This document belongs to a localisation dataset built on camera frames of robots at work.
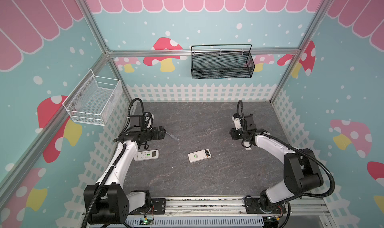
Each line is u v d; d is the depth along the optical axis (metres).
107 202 0.40
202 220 0.71
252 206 0.74
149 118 0.71
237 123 0.83
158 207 0.75
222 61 0.94
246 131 0.71
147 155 0.90
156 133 0.74
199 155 0.92
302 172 0.45
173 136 1.00
